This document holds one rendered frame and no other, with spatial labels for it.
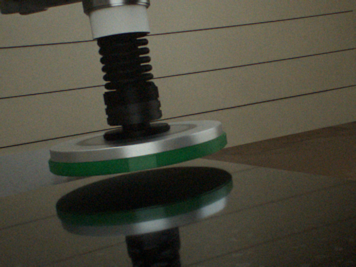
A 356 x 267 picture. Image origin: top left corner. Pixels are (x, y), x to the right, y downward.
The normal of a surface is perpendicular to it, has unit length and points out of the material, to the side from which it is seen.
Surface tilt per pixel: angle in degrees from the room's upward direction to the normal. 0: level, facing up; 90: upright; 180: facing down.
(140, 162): 90
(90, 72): 90
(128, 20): 90
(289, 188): 0
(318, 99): 90
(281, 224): 0
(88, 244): 0
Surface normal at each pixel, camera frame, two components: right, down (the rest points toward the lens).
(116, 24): 0.00, 0.11
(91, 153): -0.40, 0.16
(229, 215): -0.14, -0.98
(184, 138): 0.54, 0.02
